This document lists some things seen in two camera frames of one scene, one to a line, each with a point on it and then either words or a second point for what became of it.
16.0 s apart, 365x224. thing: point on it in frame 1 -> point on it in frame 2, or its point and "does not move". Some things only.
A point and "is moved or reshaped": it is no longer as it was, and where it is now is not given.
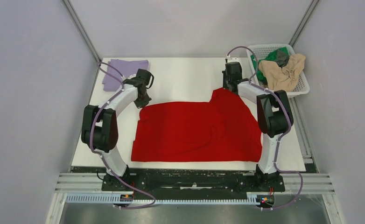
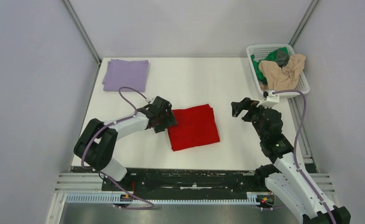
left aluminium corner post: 76,20 does not move
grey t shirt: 282,58 does not move
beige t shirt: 284,79 does not move
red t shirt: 226,129 is moved or reshaped
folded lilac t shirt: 127,67 does not move
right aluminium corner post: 313,4 does not move
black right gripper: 225,86 -> 246,104
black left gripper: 143,103 -> 170,121
